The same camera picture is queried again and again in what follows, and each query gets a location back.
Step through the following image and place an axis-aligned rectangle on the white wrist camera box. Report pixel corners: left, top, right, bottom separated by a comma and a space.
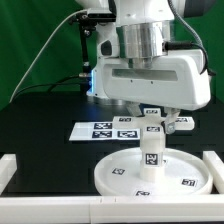
99, 40, 120, 57

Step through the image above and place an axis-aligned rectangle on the white camera cable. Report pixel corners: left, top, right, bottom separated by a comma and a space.
9, 9, 88, 103

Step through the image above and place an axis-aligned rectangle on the white fence block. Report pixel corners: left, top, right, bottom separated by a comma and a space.
0, 154, 17, 195
203, 151, 224, 194

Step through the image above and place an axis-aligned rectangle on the white marker tag board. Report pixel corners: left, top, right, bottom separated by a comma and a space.
69, 122, 140, 141

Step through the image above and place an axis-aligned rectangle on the white round table top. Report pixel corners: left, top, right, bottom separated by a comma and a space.
94, 147, 213, 196

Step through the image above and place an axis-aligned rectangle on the white right fence block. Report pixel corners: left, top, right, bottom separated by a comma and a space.
203, 151, 224, 194

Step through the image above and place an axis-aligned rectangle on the white left fence block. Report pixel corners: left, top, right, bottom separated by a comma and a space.
0, 154, 17, 195

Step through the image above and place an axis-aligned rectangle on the black cable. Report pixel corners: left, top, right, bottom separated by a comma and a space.
13, 74, 91, 98

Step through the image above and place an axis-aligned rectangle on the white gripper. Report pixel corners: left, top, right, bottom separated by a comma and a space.
94, 50, 211, 134

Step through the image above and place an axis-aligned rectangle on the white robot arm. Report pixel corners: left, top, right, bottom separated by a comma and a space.
76, 0, 215, 134

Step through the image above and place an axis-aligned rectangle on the white front fence rail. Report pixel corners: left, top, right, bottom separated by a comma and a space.
0, 194, 224, 224

